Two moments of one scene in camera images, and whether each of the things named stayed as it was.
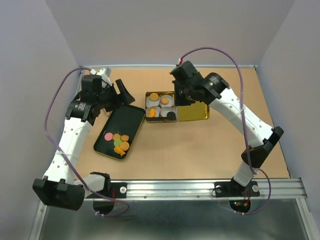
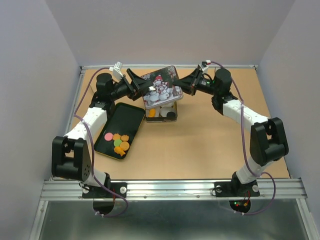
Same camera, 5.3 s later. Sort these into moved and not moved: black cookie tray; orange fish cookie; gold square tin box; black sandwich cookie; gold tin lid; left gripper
Moved: left gripper; gold tin lid
Not moved: orange fish cookie; black sandwich cookie; gold square tin box; black cookie tray
